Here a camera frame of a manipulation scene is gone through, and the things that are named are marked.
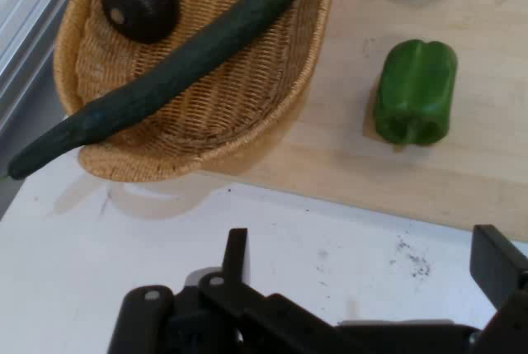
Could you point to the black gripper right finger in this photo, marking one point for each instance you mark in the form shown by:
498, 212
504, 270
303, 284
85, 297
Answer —
501, 271

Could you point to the long dark green cucumber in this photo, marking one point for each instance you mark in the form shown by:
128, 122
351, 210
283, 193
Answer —
173, 73

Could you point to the woven wicker basket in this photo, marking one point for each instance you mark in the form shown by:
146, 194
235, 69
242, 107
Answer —
247, 94

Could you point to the grey metal frame rail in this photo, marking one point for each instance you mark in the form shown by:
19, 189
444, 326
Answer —
24, 20

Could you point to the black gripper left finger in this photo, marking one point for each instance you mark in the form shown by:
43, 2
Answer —
231, 312

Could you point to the green bell pepper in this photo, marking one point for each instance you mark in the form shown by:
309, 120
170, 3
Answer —
416, 90

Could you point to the dark round avocado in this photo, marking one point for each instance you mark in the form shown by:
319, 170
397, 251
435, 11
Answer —
140, 1

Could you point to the light wooden cutting board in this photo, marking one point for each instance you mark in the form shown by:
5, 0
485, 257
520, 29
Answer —
412, 180

